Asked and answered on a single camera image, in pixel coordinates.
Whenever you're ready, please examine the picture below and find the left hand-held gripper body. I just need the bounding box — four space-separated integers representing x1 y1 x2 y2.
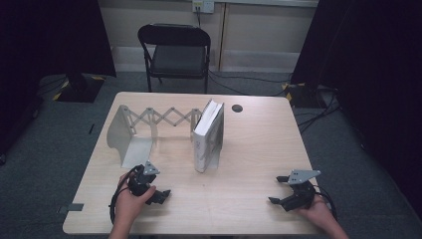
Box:
127 160 161 197

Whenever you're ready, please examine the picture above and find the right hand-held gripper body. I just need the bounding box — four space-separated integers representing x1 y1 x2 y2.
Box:
281 169 322 213

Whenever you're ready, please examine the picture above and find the grey extendable metal book rack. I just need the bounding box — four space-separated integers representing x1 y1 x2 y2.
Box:
105 104 223 170

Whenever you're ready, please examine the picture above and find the thick white book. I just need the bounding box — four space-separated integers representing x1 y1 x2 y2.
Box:
192 99 226 174

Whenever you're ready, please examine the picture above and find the person's right hand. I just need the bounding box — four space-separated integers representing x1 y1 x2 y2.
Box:
298 193 336 230

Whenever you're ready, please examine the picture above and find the person's left hand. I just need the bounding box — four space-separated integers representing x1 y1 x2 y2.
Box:
113 171 157 227

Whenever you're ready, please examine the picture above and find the grey floor tape strip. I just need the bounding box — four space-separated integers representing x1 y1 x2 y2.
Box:
58 202 86 215

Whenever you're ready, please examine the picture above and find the black stand base yellow tape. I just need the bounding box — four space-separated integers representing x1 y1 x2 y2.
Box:
38 73 106 104
282 81 329 110

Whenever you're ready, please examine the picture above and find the black folding chair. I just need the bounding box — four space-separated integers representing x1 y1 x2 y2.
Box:
137 23 212 95

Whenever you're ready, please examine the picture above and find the black curtain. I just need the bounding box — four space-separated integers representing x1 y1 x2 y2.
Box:
290 0 422 213
0 0 117 157

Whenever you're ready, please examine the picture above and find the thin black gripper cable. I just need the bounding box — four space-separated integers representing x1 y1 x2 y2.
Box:
312 184 338 221

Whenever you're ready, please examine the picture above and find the bundle of black floor cables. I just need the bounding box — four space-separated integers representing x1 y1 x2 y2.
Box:
295 87 342 134

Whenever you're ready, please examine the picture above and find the long black floor cable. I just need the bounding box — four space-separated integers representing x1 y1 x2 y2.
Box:
208 69 293 98

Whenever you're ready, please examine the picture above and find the white wall socket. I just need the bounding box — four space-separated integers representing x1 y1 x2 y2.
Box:
191 0 216 15

